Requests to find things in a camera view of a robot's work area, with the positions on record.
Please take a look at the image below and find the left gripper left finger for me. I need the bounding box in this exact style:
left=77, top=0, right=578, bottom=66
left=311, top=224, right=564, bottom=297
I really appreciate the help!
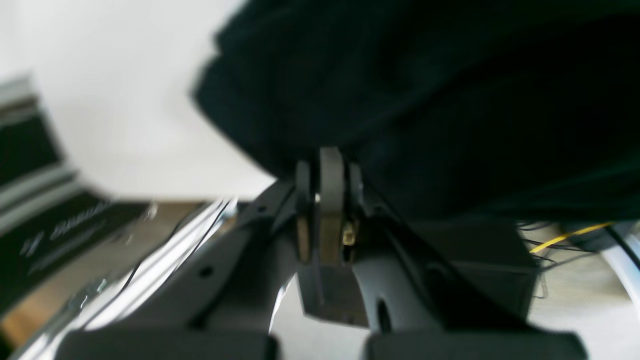
left=55, top=161, right=313, bottom=360

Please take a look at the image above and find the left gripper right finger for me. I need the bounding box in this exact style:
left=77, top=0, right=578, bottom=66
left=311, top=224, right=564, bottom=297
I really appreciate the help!
left=318, top=147, right=587, bottom=360

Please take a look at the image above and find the black t-shirt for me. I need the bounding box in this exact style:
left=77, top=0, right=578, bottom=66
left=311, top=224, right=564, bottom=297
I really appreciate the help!
left=193, top=0, right=639, bottom=222

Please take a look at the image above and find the black equipment case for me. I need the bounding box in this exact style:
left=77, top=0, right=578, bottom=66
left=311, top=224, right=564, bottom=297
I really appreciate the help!
left=0, top=75, right=151, bottom=315

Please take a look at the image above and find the yellow cable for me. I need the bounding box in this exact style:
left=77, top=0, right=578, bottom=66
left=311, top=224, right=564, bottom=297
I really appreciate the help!
left=529, top=221, right=616, bottom=254

